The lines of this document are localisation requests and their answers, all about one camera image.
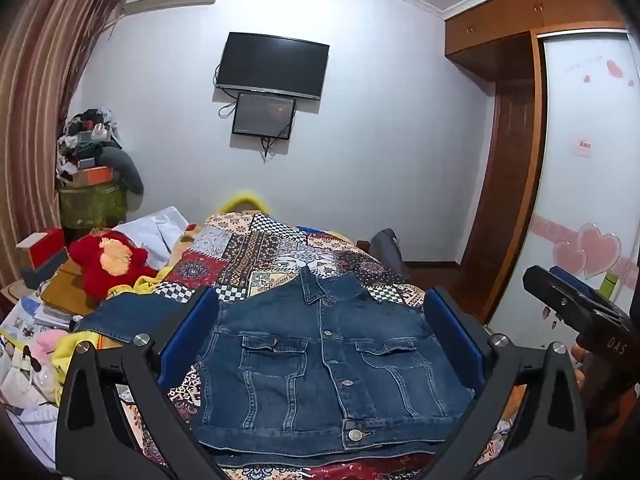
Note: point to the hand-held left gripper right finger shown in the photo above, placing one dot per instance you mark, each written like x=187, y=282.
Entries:
x=452, y=340

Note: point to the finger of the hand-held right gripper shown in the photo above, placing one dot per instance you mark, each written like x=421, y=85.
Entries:
x=547, y=292
x=575, y=282

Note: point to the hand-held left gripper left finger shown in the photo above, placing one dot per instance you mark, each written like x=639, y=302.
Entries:
x=187, y=332

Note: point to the blue denim jacket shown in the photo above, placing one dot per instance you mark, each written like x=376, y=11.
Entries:
x=280, y=385

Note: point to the person's right hand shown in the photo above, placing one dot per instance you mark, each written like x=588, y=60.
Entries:
x=578, y=355

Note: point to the green bottle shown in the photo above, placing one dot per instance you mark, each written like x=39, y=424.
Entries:
x=608, y=286

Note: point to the tan fleece blanket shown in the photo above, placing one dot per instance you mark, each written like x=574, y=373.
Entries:
x=177, y=252

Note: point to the white cloth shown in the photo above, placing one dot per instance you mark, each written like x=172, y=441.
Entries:
x=150, y=235

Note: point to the patchwork printed blanket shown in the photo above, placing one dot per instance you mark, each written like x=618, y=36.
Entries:
x=260, y=255

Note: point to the grey bag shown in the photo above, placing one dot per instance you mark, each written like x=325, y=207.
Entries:
x=387, y=250

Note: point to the red plush toy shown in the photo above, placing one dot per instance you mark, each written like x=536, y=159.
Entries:
x=90, y=270

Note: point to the yellow cloth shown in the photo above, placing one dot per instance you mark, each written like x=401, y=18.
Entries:
x=62, y=346

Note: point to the brown cardboard sheet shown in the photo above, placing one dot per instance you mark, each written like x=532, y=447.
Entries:
x=65, y=290

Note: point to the red label sticker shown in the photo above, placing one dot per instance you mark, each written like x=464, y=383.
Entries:
x=582, y=146

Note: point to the pink plush toy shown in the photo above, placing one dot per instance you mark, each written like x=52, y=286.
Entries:
x=47, y=342

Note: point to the yellow pillow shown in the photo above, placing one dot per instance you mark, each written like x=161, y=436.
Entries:
x=245, y=200

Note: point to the dark grey box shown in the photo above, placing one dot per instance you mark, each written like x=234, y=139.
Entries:
x=42, y=275

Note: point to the red box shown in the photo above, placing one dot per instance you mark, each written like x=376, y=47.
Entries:
x=50, y=250

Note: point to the green storage box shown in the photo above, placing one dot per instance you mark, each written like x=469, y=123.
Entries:
x=90, y=205

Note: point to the pile of papers and books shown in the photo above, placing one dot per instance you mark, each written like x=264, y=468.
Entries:
x=25, y=330

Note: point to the orange box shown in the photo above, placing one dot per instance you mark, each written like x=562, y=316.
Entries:
x=92, y=175

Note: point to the pile of clutter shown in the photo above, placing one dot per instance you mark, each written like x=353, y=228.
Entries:
x=82, y=135

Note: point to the striped brown curtain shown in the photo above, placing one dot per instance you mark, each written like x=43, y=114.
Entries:
x=35, y=110

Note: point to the wooden wardrobe cabinet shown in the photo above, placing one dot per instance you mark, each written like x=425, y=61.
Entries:
x=525, y=15

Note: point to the small black wall screen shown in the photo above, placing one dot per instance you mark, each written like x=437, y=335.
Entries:
x=263, y=116

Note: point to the black wall television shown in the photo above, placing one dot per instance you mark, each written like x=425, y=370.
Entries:
x=272, y=65

